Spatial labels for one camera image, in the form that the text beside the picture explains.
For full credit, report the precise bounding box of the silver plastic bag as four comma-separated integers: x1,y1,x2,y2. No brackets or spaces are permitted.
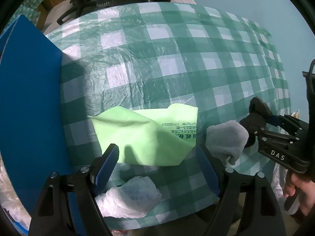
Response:
271,164,300,215

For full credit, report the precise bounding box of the person's right hand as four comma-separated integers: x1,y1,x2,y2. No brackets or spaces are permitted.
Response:
282,171,315,217

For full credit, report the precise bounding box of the blue-edged cardboard box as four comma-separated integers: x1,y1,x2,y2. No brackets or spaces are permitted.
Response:
1,16,73,215

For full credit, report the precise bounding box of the white mesh bath loofah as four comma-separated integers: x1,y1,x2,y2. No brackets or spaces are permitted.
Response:
1,159,32,231

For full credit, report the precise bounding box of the light green microfiber cloth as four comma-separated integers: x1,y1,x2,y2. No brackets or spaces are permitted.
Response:
90,103,198,166

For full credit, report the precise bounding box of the green checkered tablecloth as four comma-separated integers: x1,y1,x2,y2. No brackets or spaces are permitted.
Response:
45,2,292,231

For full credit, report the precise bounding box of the black sock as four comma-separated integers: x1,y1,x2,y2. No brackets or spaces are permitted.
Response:
239,96,273,148

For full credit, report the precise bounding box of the light grey rolled sock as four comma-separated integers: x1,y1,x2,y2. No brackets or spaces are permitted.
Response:
205,120,249,166

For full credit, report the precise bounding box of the green checkered cloth on boxes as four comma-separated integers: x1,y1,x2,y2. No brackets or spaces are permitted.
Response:
11,0,44,25

